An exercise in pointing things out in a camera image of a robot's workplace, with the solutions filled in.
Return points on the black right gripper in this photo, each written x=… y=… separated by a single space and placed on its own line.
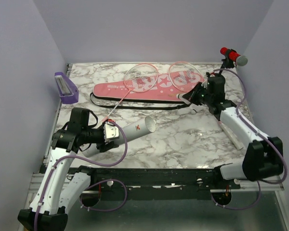
x=191 y=96

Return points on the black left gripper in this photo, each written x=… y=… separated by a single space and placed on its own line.
x=103 y=147

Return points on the grey shuttlecock tube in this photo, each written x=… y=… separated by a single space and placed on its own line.
x=132 y=131

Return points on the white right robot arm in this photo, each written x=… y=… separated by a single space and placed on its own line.
x=263 y=156

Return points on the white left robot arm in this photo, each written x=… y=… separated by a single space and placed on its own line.
x=49 y=209

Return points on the pink right badminton racket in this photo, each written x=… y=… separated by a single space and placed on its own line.
x=184 y=76

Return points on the pink badminton racket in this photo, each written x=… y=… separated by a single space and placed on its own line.
x=184 y=76
x=139 y=79

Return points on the pink left badminton racket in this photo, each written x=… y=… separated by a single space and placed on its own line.
x=139 y=79

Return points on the black microphone stand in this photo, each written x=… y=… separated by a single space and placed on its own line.
x=227 y=64

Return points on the red grey microphone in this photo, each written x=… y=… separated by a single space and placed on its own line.
x=232 y=55

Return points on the purple metronome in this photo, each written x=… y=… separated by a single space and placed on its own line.
x=68 y=91

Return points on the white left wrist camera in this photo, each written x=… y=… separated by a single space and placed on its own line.
x=111 y=132

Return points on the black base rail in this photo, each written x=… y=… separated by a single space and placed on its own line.
x=116 y=184

